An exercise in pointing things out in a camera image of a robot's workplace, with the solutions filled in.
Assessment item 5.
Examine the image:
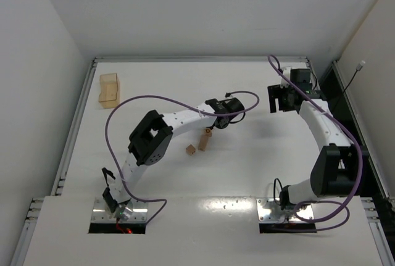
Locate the amber transparent plastic container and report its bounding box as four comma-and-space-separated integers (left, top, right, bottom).
98, 73, 120, 109

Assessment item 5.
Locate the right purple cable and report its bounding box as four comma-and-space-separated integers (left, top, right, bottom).
267, 54, 365, 232

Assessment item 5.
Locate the black wall cable white plug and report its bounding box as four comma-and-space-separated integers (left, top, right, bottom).
335, 60, 366, 107

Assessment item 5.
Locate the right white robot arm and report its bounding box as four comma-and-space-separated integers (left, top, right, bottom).
268, 67, 369, 209

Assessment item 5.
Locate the wooden block stack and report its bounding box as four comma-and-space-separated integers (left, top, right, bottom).
198, 135, 210, 152

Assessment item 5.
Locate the wooden block letter D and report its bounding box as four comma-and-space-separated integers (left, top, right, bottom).
204, 128, 212, 138

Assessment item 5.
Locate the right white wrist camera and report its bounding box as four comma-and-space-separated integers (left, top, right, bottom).
280, 66, 294, 88

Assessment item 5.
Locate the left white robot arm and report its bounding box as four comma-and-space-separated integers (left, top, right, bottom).
102, 98, 246, 214

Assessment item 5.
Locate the metal base plate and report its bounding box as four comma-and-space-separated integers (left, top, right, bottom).
91, 199, 148, 224
256, 197, 306, 225

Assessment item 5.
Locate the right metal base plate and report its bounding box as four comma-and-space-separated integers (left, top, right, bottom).
256, 197, 306, 225

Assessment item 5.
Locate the purple cable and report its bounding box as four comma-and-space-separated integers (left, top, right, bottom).
104, 90, 260, 217
267, 54, 365, 232

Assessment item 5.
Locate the small wooden cube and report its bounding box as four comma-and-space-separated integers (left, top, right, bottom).
185, 144, 196, 156

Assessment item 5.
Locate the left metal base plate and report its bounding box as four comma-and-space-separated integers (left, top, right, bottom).
91, 199, 148, 224

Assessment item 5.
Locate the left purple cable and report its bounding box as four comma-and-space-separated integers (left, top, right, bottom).
104, 90, 260, 217

